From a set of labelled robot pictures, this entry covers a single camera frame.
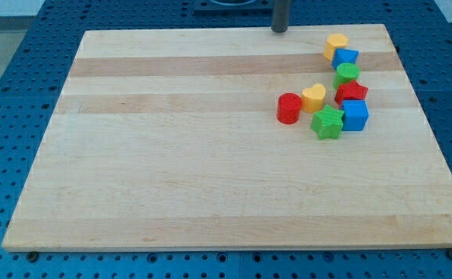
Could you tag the green star block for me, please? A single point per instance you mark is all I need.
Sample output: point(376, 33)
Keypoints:
point(327, 123)

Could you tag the red star block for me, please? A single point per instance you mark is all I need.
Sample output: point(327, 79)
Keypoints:
point(350, 91)

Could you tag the blue cube block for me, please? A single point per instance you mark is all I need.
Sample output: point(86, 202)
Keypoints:
point(355, 115)

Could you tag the green cylinder block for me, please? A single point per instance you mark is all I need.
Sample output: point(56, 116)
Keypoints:
point(345, 72)

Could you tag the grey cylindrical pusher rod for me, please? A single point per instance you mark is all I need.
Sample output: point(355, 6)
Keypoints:
point(280, 16)

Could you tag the yellow hexagon block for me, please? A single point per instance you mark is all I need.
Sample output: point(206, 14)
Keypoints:
point(333, 42)

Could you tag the red cylinder block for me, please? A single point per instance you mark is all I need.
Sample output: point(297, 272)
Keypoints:
point(289, 107)

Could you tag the yellow heart block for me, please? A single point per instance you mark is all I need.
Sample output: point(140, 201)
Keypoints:
point(313, 98)

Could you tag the blue triangle block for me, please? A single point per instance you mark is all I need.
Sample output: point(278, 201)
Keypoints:
point(344, 56)

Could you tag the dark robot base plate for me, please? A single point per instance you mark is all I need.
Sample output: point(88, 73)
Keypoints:
point(205, 7)

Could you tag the light wooden board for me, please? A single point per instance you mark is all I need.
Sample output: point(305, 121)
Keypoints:
point(167, 140)

